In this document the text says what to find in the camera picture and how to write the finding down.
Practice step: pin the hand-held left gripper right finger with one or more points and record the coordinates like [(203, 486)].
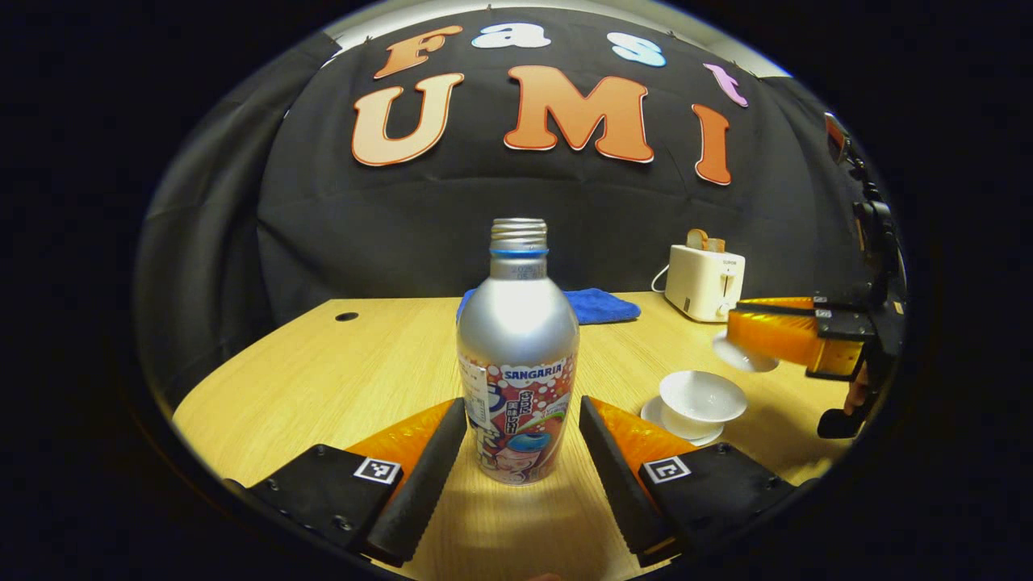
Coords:
[(613, 476)]

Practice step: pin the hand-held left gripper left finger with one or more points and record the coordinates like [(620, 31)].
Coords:
[(428, 476)]

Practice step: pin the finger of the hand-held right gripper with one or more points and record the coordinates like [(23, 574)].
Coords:
[(775, 335), (779, 303)]

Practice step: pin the white teacup lid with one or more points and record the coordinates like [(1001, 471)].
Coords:
[(746, 361)]

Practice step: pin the white teacup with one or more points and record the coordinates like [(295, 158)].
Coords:
[(702, 399)]

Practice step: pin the silver water bottle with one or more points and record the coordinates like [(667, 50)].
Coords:
[(516, 339)]

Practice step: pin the white saucer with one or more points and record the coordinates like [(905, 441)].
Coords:
[(652, 415)]

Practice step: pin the white toaster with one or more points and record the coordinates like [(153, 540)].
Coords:
[(702, 286)]

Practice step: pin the toast slice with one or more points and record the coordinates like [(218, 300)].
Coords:
[(717, 244), (696, 240)]

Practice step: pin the blue towel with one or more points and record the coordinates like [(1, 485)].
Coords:
[(601, 307)]

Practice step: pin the black backdrop cloth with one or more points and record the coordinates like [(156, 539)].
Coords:
[(387, 226)]

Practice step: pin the plain black curtain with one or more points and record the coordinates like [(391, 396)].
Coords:
[(210, 242)]

